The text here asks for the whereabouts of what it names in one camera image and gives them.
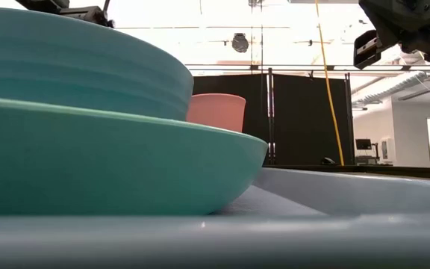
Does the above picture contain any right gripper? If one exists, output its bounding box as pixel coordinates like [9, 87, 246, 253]
[353, 0, 430, 70]

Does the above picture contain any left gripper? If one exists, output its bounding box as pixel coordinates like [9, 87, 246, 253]
[15, 0, 116, 29]

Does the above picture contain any blue bowl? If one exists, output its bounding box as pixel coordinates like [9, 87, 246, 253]
[0, 6, 195, 122]

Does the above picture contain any green plate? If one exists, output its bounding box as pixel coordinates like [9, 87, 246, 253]
[0, 96, 269, 217]

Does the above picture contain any pink cup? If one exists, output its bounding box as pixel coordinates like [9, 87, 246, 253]
[186, 93, 247, 134]

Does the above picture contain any blue plastic tray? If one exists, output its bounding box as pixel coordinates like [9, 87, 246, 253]
[0, 167, 430, 269]

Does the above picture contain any small black monitor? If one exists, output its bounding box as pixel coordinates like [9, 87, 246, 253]
[355, 138, 381, 165]

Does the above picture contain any long ceiling light strip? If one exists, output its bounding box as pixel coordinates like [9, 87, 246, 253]
[184, 64, 430, 72]

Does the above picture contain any black folding partition screen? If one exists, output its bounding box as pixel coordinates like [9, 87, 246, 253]
[192, 72, 355, 167]

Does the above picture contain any ribbed ceiling duct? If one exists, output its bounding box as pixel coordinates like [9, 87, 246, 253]
[352, 70, 426, 108]

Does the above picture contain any yellow hanging cable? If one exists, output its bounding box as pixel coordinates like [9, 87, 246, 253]
[314, 0, 346, 167]

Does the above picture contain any thin black hanging cable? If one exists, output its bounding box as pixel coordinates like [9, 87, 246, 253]
[259, 0, 265, 75]

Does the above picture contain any black ceiling cable reel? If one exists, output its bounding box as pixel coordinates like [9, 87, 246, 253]
[231, 32, 250, 54]

